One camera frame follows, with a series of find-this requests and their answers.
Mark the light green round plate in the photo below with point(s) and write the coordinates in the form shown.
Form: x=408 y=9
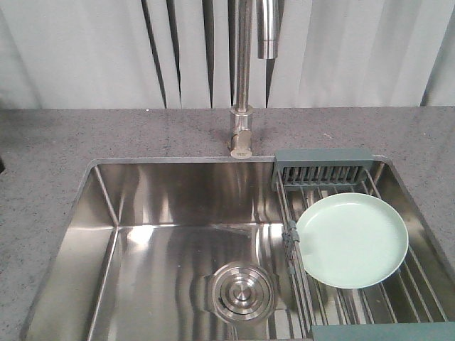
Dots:
x=352 y=240

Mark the grey metal drying rack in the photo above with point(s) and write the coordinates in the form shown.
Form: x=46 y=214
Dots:
x=415 y=303

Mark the stainless steel faucet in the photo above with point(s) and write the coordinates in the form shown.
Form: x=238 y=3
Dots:
x=241 y=114

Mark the stainless steel sink basin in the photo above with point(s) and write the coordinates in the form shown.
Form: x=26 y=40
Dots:
x=145 y=237

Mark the round steel drain cover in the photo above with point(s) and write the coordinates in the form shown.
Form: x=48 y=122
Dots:
x=240 y=292

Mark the white pleated curtain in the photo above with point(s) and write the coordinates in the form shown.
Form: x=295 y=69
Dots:
x=180 y=55

